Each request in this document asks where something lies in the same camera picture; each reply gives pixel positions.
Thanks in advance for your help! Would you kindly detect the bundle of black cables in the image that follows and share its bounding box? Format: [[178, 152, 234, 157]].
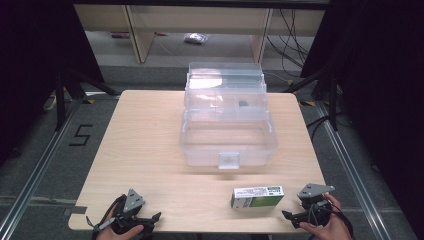
[[265, 8, 310, 70]]

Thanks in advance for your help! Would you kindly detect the clear plastic storage box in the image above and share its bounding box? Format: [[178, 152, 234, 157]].
[[178, 61, 279, 171]]

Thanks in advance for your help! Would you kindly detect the right hand-held gripper cable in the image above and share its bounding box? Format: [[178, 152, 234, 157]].
[[308, 199, 356, 240]]

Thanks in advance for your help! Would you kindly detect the person's left hand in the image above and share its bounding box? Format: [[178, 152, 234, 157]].
[[95, 203, 145, 240]]

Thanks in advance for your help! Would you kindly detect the black floor cable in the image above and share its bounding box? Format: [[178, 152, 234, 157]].
[[305, 113, 334, 141]]

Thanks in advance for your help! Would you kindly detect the green and white carton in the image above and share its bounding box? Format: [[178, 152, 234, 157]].
[[230, 185, 285, 210]]

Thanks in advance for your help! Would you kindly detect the hand-held gripper cable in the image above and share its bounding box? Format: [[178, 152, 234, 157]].
[[308, 199, 356, 240], [85, 195, 125, 240]]

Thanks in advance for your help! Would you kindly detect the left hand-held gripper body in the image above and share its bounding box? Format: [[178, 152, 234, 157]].
[[110, 188, 158, 236]]

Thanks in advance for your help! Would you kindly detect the white cable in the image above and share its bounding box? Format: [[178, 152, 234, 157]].
[[42, 94, 58, 112]]

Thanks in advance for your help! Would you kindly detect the clear plastic bag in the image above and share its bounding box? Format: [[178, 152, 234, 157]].
[[183, 32, 210, 45]]

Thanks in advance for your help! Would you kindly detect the dark curtain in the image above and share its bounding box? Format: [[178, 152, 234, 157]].
[[299, 0, 424, 231], [0, 0, 105, 168]]

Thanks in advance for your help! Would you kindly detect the person's right hand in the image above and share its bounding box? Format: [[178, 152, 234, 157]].
[[298, 192, 353, 240]]

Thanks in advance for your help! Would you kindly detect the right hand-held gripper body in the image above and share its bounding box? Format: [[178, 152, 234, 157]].
[[294, 182, 336, 228]]

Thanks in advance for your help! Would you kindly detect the black metal stand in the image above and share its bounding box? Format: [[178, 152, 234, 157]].
[[282, 65, 340, 132], [54, 67, 122, 132]]

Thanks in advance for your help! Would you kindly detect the beige wooden shelf unit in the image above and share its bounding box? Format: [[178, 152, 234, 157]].
[[73, 4, 326, 64]]

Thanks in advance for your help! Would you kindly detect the left hand-held gripper cable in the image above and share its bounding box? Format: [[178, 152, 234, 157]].
[[85, 195, 125, 240]]

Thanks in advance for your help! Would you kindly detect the metal floor rail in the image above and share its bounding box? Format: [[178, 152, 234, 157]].
[[315, 101, 403, 240], [0, 99, 85, 240]]

